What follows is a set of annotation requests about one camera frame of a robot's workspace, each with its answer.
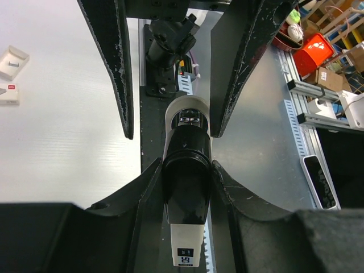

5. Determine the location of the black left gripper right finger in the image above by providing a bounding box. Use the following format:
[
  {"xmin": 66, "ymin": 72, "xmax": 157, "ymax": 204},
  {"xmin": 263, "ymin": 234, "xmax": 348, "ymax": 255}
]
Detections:
[{"xmin": 212, "ymin": 161, "xmax": 363, "ymax": 272}]

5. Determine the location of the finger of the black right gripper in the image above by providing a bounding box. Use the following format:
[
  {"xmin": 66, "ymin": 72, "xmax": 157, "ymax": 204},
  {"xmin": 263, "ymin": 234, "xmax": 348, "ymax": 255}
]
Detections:
[
  {"xmin": 77, "ymin": 0, "xmax": 134, "ymax": 140},
  {"xmin": 210, "ymin": 0, "xmax": 298, "ymax": 138}
]

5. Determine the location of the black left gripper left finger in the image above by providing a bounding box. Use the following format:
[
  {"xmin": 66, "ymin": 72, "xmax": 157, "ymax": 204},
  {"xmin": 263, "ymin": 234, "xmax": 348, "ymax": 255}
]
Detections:
[{"xmin": 1, "ymin": 159, "xmax": 163, "ymax": 272}]

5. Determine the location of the grey and black stapler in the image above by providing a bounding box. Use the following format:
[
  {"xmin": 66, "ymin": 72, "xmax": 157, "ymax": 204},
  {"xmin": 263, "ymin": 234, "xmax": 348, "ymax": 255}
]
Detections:
[{"xmin": 162, "ymin": 96, "xmax": 212, "ymax": 268}]

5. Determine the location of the small silver staple strip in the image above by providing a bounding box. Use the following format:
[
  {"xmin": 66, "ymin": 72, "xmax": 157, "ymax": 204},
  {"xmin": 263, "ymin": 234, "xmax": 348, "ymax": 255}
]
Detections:
[{"xmin": 8, "ymin": 61, "xmax": 20, "ymax": 67}]

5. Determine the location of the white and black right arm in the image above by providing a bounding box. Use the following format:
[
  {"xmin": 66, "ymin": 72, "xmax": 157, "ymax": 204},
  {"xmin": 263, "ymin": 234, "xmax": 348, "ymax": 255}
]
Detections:
[{"xmin": 78, "ymin": 1, "xmax": 298, "ymax": 139}]

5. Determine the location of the white framed black device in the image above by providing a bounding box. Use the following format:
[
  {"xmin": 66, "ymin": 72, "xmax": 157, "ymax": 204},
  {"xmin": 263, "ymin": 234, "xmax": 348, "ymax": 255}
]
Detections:
[{"xmin": 300, "ymin": 155, "xmax": 339, "ymax": 210}]

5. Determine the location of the orange plastic crate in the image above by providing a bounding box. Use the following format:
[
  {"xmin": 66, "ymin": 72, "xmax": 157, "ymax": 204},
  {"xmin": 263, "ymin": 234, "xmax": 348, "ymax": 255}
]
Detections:
[{"xmin": 293, "ymin": 32, "xmax": 334, "ymax": 77}]

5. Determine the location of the cardboard box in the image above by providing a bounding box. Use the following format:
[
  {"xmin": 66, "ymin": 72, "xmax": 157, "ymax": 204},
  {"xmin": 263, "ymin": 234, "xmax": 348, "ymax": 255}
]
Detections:
[{"xmin": 304, "ymin": 67, "xmax": 351, "ymax": 92}]

